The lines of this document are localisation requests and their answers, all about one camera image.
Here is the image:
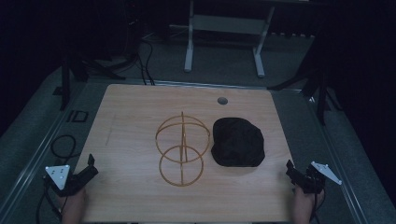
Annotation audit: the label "black hat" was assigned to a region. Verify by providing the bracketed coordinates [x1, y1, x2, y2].
[210, 117, 266, 168]

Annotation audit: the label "black floor cables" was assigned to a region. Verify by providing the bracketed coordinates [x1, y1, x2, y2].
[122, 18, 157, 87]

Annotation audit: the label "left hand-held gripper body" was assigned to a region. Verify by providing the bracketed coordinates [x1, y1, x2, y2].
[43, 163, 99, 198]

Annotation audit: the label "person's left hand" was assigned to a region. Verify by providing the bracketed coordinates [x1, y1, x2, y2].
[57, 187, 88, 224]

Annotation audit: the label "white metal desk frame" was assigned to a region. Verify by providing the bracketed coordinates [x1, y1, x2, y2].
[183, 0, 276, 78]

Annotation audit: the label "black cable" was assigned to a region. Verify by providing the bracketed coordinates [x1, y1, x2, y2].
[49, 133, 82, 161]
[35, 178, 68, 224]

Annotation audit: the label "gold wire hat stand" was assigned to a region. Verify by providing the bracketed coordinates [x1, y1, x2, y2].
[154, 111, 211, 188]

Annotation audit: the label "black tripod stand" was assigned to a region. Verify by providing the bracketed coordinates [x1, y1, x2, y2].
[266, 43, 344, 127]
[52, 40, 127, 112]

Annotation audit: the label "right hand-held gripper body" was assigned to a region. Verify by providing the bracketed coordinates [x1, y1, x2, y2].
[286, 161, 343, 194]

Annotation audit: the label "person's right hand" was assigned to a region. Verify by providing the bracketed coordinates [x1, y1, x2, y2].
[290, 186, 325, 224]

